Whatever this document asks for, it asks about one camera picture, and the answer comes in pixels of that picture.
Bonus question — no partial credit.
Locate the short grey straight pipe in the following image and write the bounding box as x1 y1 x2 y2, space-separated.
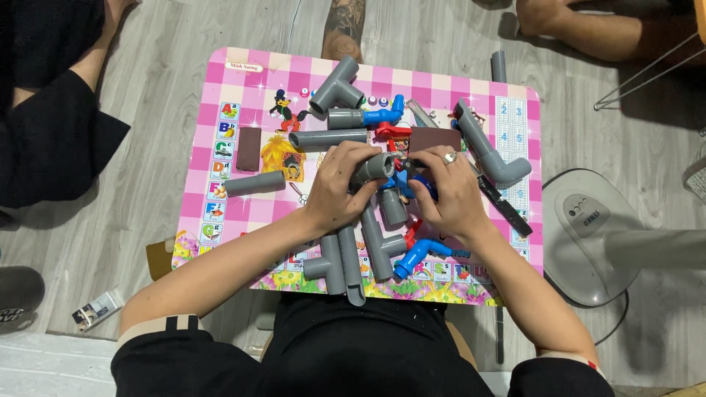
223 170 287 198

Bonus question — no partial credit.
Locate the cigarette pack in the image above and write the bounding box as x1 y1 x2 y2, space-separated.
71 290 125 333

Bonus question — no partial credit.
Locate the grey slipper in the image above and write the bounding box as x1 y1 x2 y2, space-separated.
0 266 46 335

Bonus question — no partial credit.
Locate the brown cardboard piece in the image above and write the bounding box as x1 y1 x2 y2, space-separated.
146 237 178 282

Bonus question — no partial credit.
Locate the pink checkered small table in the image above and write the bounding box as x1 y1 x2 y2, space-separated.
171 47 545 365

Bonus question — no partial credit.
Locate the grey coupling with blue tap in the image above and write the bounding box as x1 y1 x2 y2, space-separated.
328 94 407 131

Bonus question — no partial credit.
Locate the blue plastic valve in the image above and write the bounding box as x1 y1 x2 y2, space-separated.
384 161 440 203

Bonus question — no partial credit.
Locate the person's right hand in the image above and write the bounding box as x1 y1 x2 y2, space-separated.
408 144 490 243

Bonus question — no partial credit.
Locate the narrow brown sandpaper block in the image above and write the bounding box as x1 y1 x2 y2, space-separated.
235 126 263 173

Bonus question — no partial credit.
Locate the wide brown sandpaper sheet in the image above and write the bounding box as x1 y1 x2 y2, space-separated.
408 127 463 166

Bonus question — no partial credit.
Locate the large grey pipe tee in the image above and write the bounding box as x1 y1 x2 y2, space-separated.
308 55 365 120

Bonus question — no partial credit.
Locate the person's left hand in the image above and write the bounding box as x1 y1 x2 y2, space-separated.
300 140 387 236

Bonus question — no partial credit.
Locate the black fan cable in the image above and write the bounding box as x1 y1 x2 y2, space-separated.
593 289 631 347

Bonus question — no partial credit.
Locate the small metal saw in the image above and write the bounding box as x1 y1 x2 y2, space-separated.
407 101 439 131

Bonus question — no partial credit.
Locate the red valve handle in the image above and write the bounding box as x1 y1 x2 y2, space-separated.
374 122 413 142

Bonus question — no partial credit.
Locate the grey pipe stub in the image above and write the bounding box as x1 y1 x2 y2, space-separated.
490 50 509 85

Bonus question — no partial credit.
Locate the small grey pipe tee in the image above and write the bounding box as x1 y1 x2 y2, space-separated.
303 234 349 296

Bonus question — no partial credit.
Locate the grey pipe socket fitting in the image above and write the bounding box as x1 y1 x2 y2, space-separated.
353 153 396 186

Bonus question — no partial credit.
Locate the blue tap with red handle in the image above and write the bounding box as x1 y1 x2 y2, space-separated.
392 217 454 280

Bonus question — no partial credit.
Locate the stubby grey pipe piece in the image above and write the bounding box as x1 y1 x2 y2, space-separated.
377 187 410 228

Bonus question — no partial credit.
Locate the grey pipe with slanted end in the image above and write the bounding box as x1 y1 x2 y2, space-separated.
337 223 368 307

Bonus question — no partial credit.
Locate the grey fan pole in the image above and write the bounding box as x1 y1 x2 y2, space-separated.
603 228 706 271

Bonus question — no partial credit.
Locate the white fan base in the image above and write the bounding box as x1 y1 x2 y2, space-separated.
542 168 643 308

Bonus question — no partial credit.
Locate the white mat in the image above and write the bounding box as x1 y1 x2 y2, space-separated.
0 331 119 397

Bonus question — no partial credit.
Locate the person's black clothing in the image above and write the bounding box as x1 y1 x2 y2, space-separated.
110 291 616 397

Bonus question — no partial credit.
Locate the long grey straight pipe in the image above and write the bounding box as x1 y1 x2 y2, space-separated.
288 128 370 153

